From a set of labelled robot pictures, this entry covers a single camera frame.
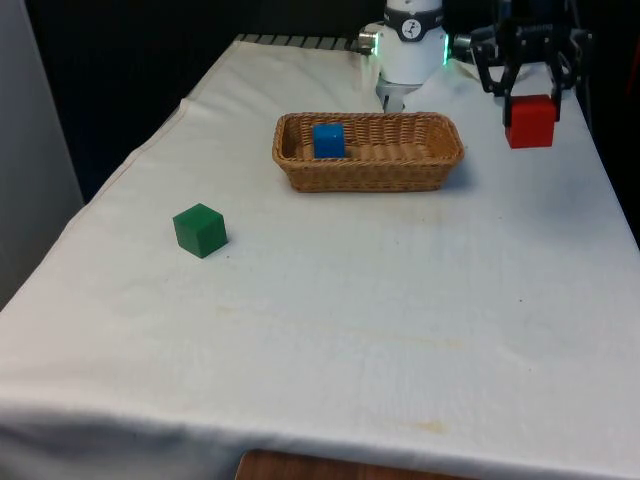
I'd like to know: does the blue cube block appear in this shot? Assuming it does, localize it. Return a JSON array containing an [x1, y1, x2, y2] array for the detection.
[[312, 123, 346, 160]]

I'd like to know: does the green cube block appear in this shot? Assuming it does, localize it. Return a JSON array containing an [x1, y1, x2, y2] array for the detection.
[[172, 202, 229, 259]]

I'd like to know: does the red cube block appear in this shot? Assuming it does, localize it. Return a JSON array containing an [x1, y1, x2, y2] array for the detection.
[[503, 94, 558, 150]]

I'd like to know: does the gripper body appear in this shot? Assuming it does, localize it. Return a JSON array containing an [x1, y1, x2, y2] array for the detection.
[[502, 17, 569, 64]]

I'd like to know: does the wicker basket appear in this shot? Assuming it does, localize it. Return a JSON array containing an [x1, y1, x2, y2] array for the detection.
[[272, 112, 465, 194]]

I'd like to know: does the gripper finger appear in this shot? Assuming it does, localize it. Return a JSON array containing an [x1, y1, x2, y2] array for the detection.
[[549, 32, 594, 122], [469, 32, 524, 129]]

